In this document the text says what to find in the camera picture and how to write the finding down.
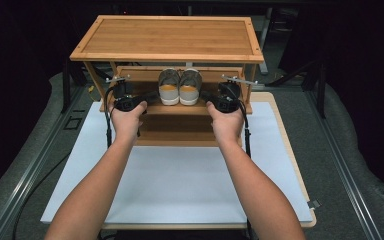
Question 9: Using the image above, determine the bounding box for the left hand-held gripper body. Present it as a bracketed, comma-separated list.
[105, 75, 148, 113]

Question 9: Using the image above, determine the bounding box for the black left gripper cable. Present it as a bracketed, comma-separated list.
[11, 84, 115, 240]

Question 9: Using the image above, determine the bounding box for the person's right hand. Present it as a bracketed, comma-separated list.
[205, 101, 245, 144]

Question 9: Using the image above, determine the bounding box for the light wooden table board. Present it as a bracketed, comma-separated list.
[51, 91, 318, 231]

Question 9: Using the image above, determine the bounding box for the grey metal floor rail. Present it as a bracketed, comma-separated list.
[304, 89, 384, 240]
[0, 88, 88, 240]

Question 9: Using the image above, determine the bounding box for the person's left hand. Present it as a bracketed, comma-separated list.
[108, 100, 148, 143]

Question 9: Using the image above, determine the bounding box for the black metal stand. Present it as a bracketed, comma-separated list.
[315, 63, 328, 118]
[61, 59, 74, 114]

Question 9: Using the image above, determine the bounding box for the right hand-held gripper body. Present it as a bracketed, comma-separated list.
[211, 75, 258, 114]

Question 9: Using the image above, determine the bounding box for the bamboo three-tier shoe rack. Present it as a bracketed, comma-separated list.
[69, 14, 265, 148]

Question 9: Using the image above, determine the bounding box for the white table mat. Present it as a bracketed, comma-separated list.
[40, 101, 314, 224]

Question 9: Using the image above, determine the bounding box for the beige grey sneaker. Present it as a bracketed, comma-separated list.
[157, 67, 181, 107]
[178, 68, 203, 107]

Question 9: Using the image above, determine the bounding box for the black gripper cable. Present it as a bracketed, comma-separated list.
[11, 84, 115, 240]
[239, 99, 253, 240]

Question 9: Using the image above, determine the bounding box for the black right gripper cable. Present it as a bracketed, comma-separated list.
[239, 99, 253, 240]

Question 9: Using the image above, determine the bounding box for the white metal post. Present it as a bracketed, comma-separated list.
[258, 8, 272, 76]

